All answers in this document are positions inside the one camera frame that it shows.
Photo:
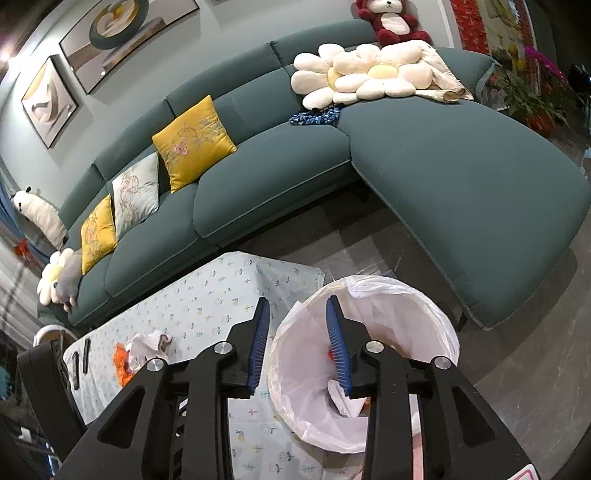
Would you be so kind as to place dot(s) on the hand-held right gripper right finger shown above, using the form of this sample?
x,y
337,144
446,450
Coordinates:
x,y
334,346

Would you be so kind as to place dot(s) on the white framed chair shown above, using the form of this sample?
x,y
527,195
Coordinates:
x,y
44,334

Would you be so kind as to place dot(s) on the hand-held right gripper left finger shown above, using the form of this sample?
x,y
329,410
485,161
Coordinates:
x,y
259,350

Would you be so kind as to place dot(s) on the red bear plush toy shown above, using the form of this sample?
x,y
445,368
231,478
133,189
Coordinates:
x,y
392,23

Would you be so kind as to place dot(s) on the red hanging ornament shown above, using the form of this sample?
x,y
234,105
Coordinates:
x,y
23,251

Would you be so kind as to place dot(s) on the white tissue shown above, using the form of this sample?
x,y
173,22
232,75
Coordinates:
x,y
147,346
344,404

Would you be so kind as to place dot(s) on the blue knitted cloth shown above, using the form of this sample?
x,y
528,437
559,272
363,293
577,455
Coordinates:
x,y
314,116

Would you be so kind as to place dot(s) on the yellow floral wall painting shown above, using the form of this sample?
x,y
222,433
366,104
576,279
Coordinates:
x,y
503,23

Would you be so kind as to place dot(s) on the large framed wall picture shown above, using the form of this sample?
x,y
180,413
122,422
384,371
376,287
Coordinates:
x,y
124,37

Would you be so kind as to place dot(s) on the trash bin with white liner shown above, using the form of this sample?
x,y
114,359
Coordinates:
x,y
304,378

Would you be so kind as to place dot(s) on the floral tablecloth table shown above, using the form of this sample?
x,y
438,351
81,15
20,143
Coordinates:
x,y
207,295

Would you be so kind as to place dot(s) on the small framed wall picture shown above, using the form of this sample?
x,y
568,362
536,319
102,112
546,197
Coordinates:
x,y
48,101

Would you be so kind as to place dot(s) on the blue curtain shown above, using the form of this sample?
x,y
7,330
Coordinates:
x,y
7,207

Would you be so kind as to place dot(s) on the small yellow embroidered cushion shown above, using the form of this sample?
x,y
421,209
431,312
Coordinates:
x,y
98,235

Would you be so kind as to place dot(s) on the potted green plant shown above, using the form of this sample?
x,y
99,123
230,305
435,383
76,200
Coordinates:
x,y
521,97

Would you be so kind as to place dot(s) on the teal fabric sofa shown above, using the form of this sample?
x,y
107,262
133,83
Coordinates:
x,y
415,184

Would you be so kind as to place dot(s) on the pale floral cushion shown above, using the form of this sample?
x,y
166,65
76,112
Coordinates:
x,y
136,194

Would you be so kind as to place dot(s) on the large yellow embroidered cushion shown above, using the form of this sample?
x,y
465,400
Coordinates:
x,y
194,143

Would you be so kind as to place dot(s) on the white bear plush pillow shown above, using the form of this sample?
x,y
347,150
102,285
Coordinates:
x,y
39,214

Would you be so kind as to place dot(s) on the pink orchid plant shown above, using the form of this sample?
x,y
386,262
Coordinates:
x,y
545,57

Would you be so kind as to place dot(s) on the grey plush toy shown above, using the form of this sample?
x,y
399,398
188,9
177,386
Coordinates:
x,y
69,277

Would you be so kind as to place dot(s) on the cream blanket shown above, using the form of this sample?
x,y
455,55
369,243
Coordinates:
x,y
443,74

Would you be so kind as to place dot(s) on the red patterned wall hanging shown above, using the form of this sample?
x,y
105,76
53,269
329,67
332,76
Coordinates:
x,y
468,23

